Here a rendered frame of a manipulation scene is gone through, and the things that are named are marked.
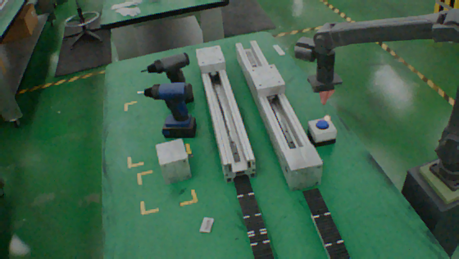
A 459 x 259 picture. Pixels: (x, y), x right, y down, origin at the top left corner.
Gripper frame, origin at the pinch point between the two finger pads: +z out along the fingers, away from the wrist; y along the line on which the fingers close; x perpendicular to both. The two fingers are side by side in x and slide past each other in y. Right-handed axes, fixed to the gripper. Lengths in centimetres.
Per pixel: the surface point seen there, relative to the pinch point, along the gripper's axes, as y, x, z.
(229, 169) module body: 34.9, 11.2, 11.3
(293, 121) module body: 9.7, -1.9, 7.7
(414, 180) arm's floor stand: -23.0, 28.2, 17.0
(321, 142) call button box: 1.3, 4.1, 14.2
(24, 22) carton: 217, -311, 57
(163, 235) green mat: 58, 28, 16
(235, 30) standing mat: -14, -268, 94
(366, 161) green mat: -11.0, 15.7, 16.0
